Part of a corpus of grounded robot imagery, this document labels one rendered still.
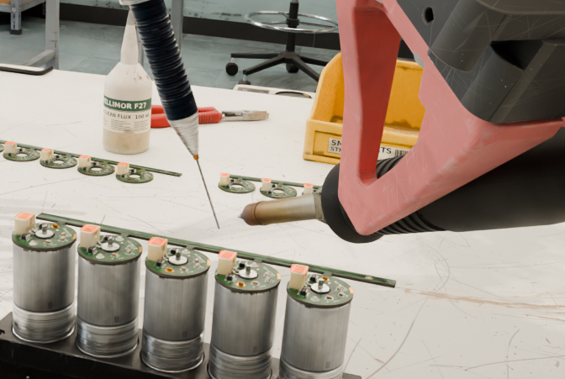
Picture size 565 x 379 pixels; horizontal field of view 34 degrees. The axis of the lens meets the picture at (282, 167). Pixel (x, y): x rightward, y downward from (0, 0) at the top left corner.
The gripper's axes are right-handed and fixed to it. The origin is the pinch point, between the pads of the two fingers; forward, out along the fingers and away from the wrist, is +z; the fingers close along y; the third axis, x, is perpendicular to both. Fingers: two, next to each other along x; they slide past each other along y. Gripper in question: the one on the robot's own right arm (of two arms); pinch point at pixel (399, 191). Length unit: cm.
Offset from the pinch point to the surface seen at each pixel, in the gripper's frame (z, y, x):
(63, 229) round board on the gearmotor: 13.5, 4.2, -9.8
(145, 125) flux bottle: 29.5, -9.9, -29.1
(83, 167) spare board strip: 29.8, -4.5, -26.0
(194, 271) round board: 10.9, 0.9, -5.2
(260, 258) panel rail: 11.0, -2.0, -5.4
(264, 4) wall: 257, -228, -307
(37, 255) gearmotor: 13.2, 5.7, -8.5
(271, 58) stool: 224, -187, -234
